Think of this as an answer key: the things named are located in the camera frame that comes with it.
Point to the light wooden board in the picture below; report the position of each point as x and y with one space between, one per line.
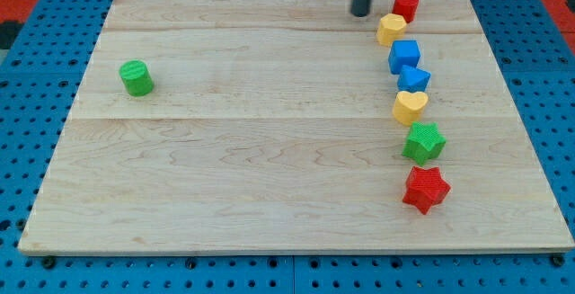
270 131

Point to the yellow heart block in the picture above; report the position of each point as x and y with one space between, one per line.
408 107

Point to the blue triangle block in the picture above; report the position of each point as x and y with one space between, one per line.
413 79

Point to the green star block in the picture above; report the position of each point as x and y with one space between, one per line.
423 142

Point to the blue cube block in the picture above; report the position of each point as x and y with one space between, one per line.
403 53

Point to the yellow hexagon block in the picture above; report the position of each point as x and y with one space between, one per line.
391 27

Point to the red star block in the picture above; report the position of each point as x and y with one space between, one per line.
425 188

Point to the green cylinder block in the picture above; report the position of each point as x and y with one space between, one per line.
135 76

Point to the red cylinder block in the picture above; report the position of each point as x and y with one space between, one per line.
406 8

